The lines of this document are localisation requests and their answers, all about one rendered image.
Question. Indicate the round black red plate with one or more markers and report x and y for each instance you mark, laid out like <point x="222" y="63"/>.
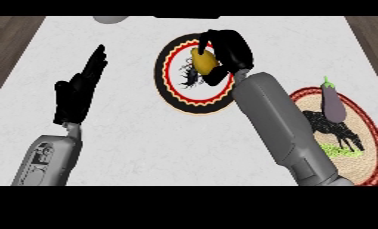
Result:
<point x="172" y="83"/>

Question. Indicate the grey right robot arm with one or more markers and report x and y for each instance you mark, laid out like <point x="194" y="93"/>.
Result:
<point x="278" y="123"/>

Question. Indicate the purple eggplant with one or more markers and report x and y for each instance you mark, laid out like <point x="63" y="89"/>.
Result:
<point x="333" y="104"/>

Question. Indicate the round tan horse placemat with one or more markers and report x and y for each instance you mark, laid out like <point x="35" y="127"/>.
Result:
<point x="345" y="146"/>

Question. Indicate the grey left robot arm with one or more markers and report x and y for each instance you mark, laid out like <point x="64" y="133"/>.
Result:
<point x="47" y="159"/>

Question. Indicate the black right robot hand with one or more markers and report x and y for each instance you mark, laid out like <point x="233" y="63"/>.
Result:
<point x="234" y="51"/>

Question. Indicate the yellow lemon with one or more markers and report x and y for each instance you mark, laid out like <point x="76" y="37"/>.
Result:
<point x="205" y="61"/>

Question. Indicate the grey rounded object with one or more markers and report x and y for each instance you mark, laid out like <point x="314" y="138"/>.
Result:
<point x="111" y="19"/>

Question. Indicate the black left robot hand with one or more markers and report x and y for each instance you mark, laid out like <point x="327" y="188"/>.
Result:
<point x="79" y="89"/>

